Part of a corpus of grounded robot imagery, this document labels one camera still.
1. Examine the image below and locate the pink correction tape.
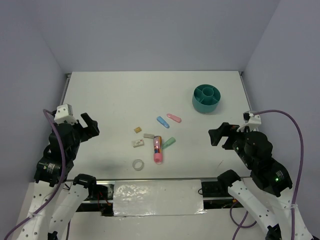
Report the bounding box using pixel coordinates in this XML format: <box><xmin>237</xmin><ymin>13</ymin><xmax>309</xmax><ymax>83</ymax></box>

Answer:
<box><xmin>166</xmin><ymin>113</ymin><xmax>182</xmax><ymax>123</ymax></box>

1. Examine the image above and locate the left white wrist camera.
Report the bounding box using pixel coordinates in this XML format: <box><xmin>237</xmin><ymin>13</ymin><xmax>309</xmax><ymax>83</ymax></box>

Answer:
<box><xmin>54</xmin><ymin>104</ymin><xmax>77</xmax><ymax>125</ymax></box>

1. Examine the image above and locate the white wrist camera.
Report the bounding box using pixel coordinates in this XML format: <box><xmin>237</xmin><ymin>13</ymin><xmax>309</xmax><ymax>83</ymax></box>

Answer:
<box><xmin>54</xmin><ymin>104</ymin><xmax>77</xmax><ymax>125</ymax></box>
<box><xmin>237</xmin><ymin>111</ymin><xmax>262</xmax><ymax>133</ymax></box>

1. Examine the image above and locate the pink capped crayon tube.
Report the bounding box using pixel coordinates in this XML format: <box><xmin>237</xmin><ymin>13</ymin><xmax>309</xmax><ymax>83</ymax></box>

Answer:
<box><xmin>153</xmin><ymin>135</ymin><xmax>163</xmax><ymax>164</ymax></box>

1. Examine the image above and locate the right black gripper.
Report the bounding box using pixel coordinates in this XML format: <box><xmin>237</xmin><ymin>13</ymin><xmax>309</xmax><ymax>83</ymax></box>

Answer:
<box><xmin>207</xmin><ymin>120</ymin><xmax>254</xmax><ymax>168</ymax></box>

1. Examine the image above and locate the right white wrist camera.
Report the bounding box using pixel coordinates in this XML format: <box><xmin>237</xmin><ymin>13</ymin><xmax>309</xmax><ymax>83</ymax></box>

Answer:
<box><xmin>237</xmin><ymin>111</ymin><xmax>262</xmax><ymax>133</ymax></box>

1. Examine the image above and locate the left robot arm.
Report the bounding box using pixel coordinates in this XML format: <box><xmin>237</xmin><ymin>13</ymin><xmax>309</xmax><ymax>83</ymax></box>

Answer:
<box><xmin>17</xmin><ymin>110</ymin><xmax>100</xmax><ymax>240</ymax></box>

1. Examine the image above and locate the grey white eraser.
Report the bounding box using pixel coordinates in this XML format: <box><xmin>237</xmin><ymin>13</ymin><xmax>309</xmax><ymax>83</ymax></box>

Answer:
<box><xmin>143</xmin><ymin>133</ymin><xmax>155</xmax><ymax>139</ymax></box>

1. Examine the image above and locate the green correction tape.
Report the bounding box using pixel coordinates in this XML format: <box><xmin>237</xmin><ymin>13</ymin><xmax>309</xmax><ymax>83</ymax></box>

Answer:
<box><xmin>162</xmin><ymin>137</ymin><xmax>176</xmax><ymax>150</ymax></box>

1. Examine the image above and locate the clear tape roll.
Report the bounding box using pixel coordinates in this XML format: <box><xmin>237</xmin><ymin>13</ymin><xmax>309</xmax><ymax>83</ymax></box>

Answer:
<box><xmin>132</xmin><ymin>159</ymin><xmax>145</xmax><ymax>172</ymax></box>

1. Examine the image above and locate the yellow eraser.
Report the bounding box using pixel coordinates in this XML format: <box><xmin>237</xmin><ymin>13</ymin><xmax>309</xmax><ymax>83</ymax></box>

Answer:
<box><xmin>134</xmin><ymin>127</ymin><xmax>142</xmax><ymax>133</ymax></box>

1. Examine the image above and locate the blue correction tape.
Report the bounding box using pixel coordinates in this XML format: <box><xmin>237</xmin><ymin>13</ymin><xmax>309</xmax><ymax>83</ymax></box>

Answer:
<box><xmin>156</xmin><ymin>116</ymin><xmax>170</xmax><ymax>129</ymax></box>

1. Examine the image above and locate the teal round divided organizer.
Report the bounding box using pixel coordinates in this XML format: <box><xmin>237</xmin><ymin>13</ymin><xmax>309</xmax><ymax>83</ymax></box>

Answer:
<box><xmin>192</xmin><ymin>84</ymin><xmax>221</xmax><ymax>114</ymax></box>

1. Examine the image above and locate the silver taped panel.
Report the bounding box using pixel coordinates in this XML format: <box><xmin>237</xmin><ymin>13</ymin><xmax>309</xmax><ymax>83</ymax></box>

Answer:
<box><xmin>113</xmin><ymin>179</ymin><xmax>206</xmax><ymax>217</ymax></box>

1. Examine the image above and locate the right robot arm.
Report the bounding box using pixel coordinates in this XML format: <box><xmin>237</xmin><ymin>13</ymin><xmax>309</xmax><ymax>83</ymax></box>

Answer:
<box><xmin>208</xmin><ymin>122</ymin><xmax>316</xmax><ymax>240</ymax></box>

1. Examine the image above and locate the white staples box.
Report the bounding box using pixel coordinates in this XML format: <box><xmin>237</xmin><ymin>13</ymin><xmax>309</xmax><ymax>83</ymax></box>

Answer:
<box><xmin>131</xmin><ymin>139</ymin><xmax>145</xmax><ymax>148</ymax></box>

